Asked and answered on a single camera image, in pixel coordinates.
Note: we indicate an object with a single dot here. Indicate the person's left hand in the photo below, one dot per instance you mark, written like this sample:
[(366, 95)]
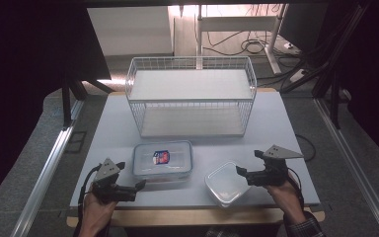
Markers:
[(95, 212)]

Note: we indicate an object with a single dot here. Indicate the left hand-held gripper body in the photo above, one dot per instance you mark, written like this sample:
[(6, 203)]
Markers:
[(112, 192)]

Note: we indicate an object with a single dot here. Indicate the dark monitor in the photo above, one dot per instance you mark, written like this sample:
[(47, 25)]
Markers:
[(301, 26)]

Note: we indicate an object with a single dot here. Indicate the black metal stand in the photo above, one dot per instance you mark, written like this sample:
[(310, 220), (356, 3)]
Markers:
[(66, 105), (335, 98)]

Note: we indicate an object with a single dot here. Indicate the black rectangular floor frame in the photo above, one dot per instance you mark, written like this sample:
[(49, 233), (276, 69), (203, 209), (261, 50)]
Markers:
[(75, 142)]

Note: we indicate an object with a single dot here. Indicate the white square food container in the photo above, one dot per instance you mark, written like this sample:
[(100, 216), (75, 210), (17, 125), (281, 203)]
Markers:
[(225, 187)]

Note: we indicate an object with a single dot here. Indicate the white desk frame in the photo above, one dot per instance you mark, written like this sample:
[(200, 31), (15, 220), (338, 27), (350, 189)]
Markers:
[(237, 23)]

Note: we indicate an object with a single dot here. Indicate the black curtain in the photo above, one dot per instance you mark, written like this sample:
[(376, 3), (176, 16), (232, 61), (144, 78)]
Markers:
[(29, 65), (375, 65)]

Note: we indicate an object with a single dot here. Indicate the person's right hand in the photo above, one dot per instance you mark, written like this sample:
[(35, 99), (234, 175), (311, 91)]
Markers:
[(286, 197)]

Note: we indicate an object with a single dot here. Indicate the clear blue-rimmed food container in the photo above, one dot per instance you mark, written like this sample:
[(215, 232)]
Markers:
[(176, 159)]

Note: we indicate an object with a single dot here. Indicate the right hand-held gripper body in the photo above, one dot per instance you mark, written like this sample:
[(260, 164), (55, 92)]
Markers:
[(269, 176)]

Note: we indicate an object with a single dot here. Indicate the white cabinet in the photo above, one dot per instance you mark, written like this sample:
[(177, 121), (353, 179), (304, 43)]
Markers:
[(128, 31)]

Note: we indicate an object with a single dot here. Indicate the aluminium rail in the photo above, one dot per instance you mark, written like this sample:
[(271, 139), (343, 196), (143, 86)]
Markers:
[(46, 174), (355, 164)]

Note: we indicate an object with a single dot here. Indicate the white power strip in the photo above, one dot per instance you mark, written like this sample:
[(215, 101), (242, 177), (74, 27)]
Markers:
[(297, 75)]

